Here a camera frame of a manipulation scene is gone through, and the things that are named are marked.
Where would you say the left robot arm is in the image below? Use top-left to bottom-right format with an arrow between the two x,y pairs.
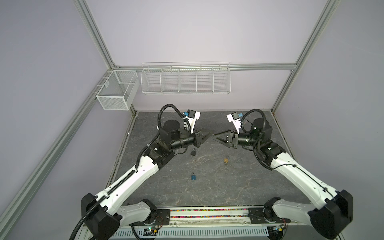
70,104 -> 212,240

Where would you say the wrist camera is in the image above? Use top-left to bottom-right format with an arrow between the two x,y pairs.
184,110 -> 201,134
227,112 -> 243,134

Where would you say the white mesh box basket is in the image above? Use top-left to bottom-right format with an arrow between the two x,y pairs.
96,70 -> 140,111

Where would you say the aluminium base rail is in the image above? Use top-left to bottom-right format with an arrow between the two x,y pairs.
82,205 -> 337,230

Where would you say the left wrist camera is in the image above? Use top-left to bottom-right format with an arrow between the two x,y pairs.
184,110 -> 201,134

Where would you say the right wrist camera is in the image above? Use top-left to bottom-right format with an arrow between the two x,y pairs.
227,112 -> 243,134

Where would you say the white vented cable duct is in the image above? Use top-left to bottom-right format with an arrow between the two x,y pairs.
110,227 -> 269,240

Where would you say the white wire shelf basket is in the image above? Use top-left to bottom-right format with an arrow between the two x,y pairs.
141,62 -> 232,95

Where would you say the black padlock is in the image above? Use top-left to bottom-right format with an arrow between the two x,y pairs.
191,148 -> 197,156

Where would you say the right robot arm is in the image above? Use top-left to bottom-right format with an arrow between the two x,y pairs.
213,109 -> 354,240

